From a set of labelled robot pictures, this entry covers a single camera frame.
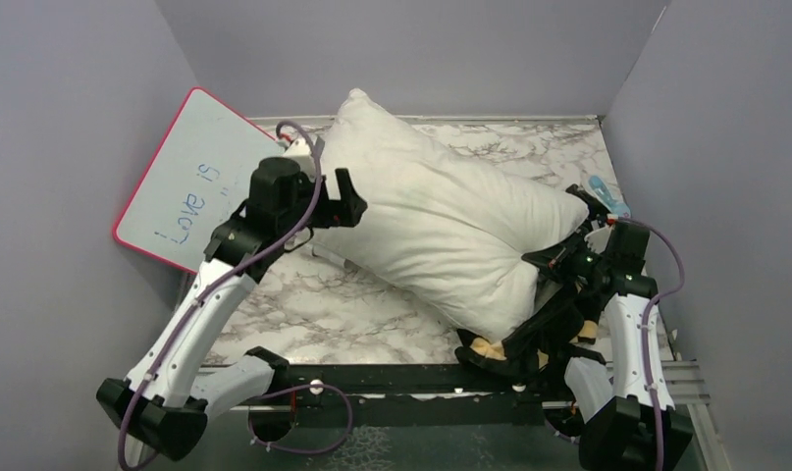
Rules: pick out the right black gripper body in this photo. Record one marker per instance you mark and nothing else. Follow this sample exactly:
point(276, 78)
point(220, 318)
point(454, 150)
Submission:
point(576, 260)

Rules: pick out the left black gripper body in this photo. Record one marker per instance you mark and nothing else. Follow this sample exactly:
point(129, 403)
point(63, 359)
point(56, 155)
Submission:
point(331, 213)

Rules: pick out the black floral pillowcase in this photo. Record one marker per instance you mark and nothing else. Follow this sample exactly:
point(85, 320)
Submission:
point(564, 319)

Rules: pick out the white pillow insert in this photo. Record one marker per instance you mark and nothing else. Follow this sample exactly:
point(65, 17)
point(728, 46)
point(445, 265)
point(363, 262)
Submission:
point(451, 230)

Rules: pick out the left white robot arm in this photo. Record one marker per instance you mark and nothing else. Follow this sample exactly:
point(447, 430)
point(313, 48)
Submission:
point(163, 401)

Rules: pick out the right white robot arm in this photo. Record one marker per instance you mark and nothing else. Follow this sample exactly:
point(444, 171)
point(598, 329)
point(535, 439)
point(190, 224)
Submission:
point(630, 420)

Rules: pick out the blue packaged small item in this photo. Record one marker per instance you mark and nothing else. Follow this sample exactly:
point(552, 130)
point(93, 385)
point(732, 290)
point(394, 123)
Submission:
point(601, 190)

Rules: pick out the pink framed whiteboard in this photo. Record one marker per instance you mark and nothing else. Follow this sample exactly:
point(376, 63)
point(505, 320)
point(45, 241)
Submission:
point(196, 179)

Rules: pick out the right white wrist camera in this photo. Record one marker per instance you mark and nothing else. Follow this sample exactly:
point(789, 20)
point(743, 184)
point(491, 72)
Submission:
point(598, 237)

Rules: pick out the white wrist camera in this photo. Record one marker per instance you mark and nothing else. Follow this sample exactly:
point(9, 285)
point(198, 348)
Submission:
point(598, 237)
point(301, 153)

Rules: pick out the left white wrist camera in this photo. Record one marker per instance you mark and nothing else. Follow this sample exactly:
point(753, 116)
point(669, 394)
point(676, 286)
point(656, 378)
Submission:
point(301, 153)

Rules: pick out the aluminium frame rail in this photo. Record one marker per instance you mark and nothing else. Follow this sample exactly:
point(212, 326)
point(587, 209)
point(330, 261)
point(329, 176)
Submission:
point(688, 388)

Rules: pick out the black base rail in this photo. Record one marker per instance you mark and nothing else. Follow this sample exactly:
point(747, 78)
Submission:
point(391, 395)

